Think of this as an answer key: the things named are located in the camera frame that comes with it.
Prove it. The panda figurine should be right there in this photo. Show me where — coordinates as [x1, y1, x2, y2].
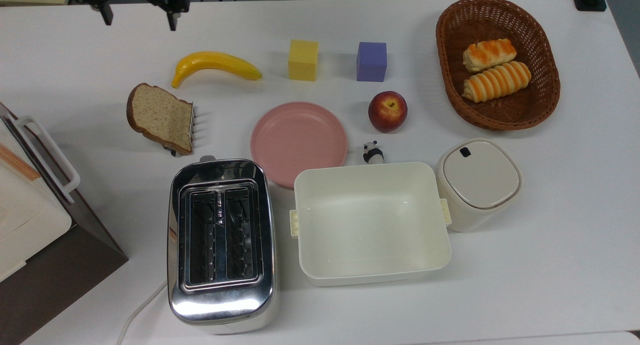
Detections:
[362, 141, 385, 165]

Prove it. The orange glazed bread roll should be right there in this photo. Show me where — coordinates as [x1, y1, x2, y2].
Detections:
[462, 38, 518, 74]

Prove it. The pink plate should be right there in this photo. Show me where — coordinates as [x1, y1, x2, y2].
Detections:
[250, 101, 349, 189]

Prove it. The metal toast rack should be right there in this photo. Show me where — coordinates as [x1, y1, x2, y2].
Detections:
[167, 101, 198, 159]

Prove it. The white toaster power cable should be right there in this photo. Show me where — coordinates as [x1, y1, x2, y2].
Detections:
[116, 279, 169, 345]

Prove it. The brown bread slice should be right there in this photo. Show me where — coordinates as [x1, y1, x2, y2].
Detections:
[126, 82, 195, 156]

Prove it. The striped long bread roll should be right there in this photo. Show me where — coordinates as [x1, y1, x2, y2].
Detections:
[461, 61, 532, 104]

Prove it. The white plastic storage box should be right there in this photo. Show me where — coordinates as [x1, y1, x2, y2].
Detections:
[289, 161, 453, 287]

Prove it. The purple foam cube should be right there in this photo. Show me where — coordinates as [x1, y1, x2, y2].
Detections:
[356, 41, 388, 83]

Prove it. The cream and chrome toaster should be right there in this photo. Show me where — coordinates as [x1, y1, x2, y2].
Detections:
[166, 156, 277, 334]

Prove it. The brown wicker basket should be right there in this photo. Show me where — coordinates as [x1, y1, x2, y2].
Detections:
[435, 0, 562, 132]

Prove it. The cream toy oven cabinet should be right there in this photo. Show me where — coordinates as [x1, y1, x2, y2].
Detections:
[0, 116, 73, 283]

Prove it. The small white lidded bin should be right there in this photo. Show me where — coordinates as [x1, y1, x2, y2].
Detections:
[436, 138, 524, 233]

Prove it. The yellow foam cube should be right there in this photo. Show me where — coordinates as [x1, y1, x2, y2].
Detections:
[288, 39, 320, 82]

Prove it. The yellow banana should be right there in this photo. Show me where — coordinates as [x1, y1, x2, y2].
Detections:
[171, 51, 263, 89]

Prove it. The red apple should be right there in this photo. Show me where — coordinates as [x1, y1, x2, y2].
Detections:
[368, 90, 408, 134]

